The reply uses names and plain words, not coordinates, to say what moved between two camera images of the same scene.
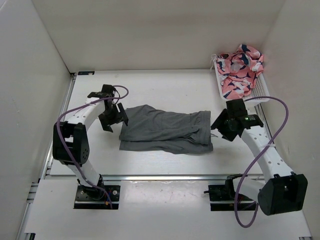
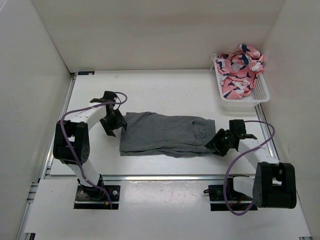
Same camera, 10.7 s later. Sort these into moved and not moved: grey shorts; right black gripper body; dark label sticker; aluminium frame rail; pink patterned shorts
Moved: right black gripper body; grey shorts
Not moved: aluminium frame rail; dark label sticker; pink patterned shorts
